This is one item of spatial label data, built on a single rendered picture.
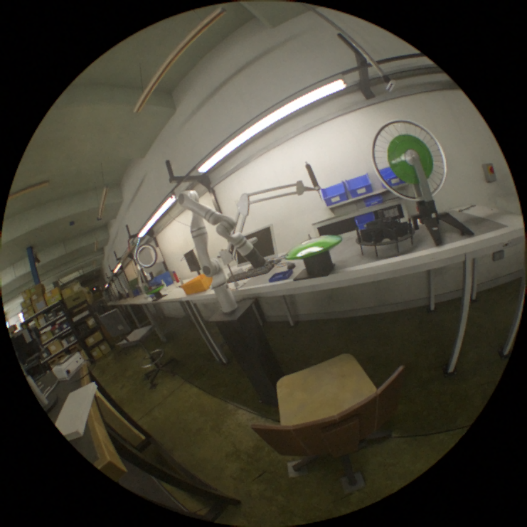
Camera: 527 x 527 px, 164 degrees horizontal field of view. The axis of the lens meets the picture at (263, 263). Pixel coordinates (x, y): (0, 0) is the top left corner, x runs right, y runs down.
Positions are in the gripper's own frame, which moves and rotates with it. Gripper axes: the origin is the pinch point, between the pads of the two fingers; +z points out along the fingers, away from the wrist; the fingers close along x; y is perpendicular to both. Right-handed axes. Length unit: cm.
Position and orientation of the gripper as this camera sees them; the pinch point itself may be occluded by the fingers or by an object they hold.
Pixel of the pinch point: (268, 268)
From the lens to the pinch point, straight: 106.3
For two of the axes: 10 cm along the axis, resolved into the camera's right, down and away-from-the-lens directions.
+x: 7.4, -1.7, -6.5
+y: -3.3, 7.4, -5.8
